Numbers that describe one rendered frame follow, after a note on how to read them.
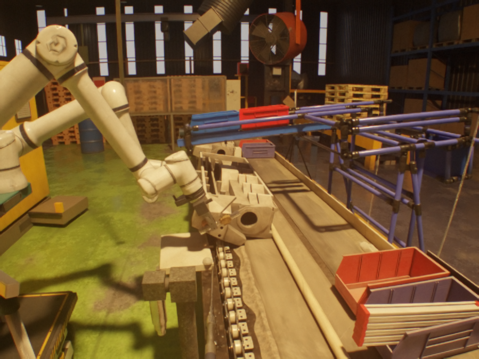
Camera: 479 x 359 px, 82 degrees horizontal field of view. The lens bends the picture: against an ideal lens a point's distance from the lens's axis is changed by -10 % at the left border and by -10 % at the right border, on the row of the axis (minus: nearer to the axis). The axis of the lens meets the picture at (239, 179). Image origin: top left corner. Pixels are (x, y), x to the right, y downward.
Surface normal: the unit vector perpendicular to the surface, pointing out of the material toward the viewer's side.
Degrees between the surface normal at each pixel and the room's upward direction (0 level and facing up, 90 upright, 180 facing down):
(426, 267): 88
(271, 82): 90
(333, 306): 0
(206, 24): 90
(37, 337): 0
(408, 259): 88
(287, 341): 0
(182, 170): 82
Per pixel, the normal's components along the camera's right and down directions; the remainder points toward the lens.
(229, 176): 0.22, -0.47
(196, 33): 0.15, 0.29
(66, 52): 0.58, 0.25
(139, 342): 0.00, -0.96
